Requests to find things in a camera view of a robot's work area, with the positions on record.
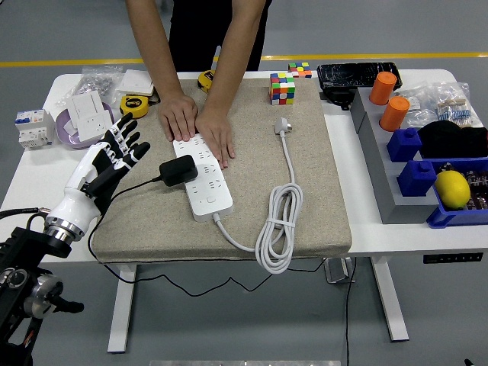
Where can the robot right hand white black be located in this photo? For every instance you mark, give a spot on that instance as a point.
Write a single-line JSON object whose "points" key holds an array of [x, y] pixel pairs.
{"points": [[468, 362]]}

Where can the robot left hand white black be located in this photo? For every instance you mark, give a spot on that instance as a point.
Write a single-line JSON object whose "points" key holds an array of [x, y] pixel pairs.
{"points": [[82, 190]]}

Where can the person's left hand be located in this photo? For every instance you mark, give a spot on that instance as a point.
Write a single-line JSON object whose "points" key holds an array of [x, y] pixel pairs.
{"points": [[216, 131]]}

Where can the person's right hand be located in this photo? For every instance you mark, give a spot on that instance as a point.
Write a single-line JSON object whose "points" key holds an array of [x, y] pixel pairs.
{"points": [[178, 114]]}

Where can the black plug adapter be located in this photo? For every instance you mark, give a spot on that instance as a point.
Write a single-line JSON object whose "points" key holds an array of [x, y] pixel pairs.
{"points": [[177, 171]]}

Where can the white power strip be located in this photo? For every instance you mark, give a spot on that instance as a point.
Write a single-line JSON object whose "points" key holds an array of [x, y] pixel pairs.
{"points": [[219, 206]]}

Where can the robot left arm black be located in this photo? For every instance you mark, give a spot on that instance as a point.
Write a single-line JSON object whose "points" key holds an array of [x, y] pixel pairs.
{"points": [[23, 248]]}

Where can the person's right forearm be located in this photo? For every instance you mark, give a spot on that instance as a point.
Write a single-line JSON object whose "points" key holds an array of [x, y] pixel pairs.
{"points": [[156, 45]]}

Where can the person's left forearm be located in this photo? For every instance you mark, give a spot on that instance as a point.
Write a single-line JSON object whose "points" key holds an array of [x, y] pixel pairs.
{"points": [[234, 57]]}

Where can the yellow black round tape measure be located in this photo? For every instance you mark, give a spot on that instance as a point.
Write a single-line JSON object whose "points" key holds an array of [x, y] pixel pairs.
{"points": [[133, 106]]}

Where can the purple bowl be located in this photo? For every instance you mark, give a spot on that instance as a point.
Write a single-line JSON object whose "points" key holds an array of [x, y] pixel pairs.
{"points": [[65, 131]]}

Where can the grey-brown mat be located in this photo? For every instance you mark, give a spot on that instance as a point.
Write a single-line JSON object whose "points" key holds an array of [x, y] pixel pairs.
{"points": [[251, 183]]}

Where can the white circuit breaker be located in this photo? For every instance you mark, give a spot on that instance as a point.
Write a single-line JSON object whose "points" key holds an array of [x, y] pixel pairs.
{"points": [[34, 129]]}

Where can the large Rubik's cube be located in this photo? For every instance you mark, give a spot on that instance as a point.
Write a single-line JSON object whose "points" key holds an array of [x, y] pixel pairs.
{"points": [[282, 89]]}

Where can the person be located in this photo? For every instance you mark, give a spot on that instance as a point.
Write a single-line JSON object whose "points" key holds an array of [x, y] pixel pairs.
{"points": [[198, 30]]}

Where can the clear bag of screws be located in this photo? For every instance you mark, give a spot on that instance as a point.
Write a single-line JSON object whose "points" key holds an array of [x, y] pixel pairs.
{"points": [[95, 82]]}

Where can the white table leg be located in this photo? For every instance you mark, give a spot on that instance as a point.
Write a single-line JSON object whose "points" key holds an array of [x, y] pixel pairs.
{"points": [[390, 301], [122, 305]]}

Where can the small Rubik's cube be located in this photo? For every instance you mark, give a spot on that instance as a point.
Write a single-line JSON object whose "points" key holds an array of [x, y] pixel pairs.
{"points": [[299, 70]]}

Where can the black table control panel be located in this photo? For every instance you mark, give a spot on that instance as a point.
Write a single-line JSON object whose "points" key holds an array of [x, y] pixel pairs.
{"points": [[451, 258]]}

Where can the black power adapter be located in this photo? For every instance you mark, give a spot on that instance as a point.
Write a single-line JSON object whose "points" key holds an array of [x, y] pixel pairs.
{"points": [[337, 97]]}

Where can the black plastic tray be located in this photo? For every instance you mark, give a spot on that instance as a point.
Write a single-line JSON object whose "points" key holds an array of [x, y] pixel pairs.
{"points": [[343, 74]]}

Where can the blue plastic bin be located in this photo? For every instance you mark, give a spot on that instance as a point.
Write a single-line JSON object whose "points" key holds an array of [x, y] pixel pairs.
{"points": [[450, 220]]}

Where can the grey stepped block holder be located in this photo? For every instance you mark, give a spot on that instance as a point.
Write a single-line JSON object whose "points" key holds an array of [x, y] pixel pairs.
{"points": [[377, 160]]}

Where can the orange cylinder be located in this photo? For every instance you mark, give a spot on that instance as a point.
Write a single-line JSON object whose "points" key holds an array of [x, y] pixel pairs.
{"points": [[382, 89], [394, 114]]}

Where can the yellow lemon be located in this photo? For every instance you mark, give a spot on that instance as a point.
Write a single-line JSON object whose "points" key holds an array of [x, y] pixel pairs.
{"points": [[453, 189]]}

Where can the circuit boards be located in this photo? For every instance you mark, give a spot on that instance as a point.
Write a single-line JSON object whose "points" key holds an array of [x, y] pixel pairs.
{"points": [[478, 183]]}

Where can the blue block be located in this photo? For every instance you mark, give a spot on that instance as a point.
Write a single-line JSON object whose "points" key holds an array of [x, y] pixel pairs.
{"points": [[404, 145], [416, 179]]}

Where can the small clear plastic bag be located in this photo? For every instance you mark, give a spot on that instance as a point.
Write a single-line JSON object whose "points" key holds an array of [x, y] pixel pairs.
{"points": [[413, 106]]}

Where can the black cloth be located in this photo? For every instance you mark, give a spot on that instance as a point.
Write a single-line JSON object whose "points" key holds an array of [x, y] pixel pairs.
{"points": [[450, 141]]}

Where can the clear bag of resistors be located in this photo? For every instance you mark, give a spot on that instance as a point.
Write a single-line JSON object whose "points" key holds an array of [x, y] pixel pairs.
{"points": [[453, 110]]}

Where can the white wall switch panel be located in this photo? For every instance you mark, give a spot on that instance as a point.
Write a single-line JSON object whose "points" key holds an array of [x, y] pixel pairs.
{"points": [[133, 82]]}

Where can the white wall socket plate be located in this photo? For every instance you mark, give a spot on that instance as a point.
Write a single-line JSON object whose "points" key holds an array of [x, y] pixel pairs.
{"points": [[93, 126]]}

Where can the white switch plate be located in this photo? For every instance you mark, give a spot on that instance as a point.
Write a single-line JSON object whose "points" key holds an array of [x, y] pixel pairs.
{"points": [[85, 106]]}

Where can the metal bracket under table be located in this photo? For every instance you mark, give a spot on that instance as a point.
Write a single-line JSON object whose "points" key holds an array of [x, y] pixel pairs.
{"points": [[337, 271]]}

